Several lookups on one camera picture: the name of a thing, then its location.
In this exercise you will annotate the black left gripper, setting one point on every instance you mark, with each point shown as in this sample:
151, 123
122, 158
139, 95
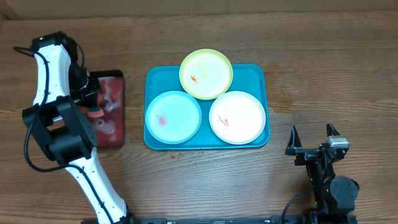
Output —
89, 96

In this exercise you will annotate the black and pink sponge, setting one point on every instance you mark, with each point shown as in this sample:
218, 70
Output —
96, 111

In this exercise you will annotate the teal plastic tray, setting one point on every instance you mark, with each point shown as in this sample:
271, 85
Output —
248, 77

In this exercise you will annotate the light blue plate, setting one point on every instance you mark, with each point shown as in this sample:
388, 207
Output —
173, 117

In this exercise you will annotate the yellow-green plate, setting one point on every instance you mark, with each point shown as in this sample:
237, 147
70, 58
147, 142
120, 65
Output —
206, 74

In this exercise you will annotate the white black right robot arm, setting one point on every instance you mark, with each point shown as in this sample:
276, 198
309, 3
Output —
334, 195

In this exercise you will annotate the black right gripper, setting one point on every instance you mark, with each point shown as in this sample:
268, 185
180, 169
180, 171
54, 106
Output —
305, 154

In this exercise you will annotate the dark red-lined small tray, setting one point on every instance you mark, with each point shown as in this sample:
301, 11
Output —
109, 128

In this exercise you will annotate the white pink plate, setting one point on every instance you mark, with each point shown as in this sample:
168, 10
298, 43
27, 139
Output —
237, 117

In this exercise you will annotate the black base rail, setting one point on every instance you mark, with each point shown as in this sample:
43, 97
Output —
275, 219

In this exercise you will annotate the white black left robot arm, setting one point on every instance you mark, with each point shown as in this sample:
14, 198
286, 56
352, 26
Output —
75, 113

